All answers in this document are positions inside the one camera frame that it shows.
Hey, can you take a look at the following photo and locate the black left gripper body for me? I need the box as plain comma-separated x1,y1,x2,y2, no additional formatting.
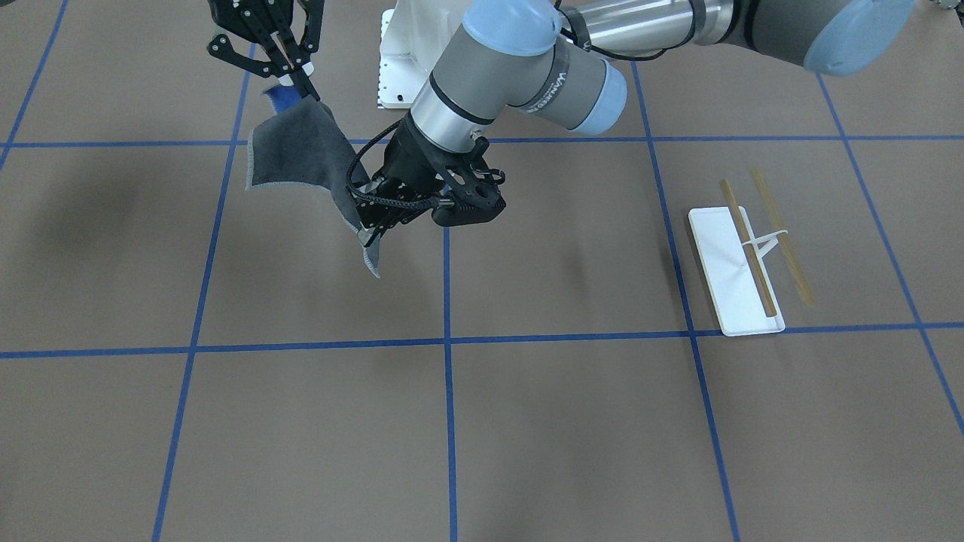
365,120,484,224

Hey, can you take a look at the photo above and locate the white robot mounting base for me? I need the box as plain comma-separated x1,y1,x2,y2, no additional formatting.
377,1,471,109

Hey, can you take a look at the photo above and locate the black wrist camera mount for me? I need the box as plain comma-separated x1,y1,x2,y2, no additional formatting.
432,161,506,227

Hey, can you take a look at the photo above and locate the white towel rack with wooden bars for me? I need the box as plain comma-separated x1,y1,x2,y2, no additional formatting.
688,169,816,337

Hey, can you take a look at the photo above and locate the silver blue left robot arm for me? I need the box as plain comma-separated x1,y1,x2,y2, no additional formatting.
346,1,914,247

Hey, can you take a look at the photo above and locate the grey towel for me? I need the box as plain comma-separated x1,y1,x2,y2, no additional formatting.
246,97,380,276

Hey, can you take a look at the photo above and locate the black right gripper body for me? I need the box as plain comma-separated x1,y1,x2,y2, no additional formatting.
208,1,326,46

